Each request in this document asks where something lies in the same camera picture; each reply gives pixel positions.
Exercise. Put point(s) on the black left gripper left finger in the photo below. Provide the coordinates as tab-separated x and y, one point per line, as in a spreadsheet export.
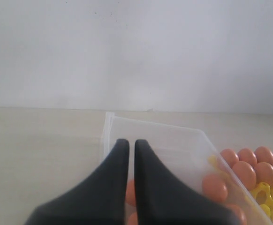
97	200

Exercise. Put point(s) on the yellow plastic egg tray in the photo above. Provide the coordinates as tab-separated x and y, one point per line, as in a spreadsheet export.
258	200

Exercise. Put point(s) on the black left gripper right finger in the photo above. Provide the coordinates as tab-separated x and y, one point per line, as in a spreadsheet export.
162	199

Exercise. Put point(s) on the clear plastic bin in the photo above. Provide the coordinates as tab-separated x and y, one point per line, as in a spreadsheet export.
184	151

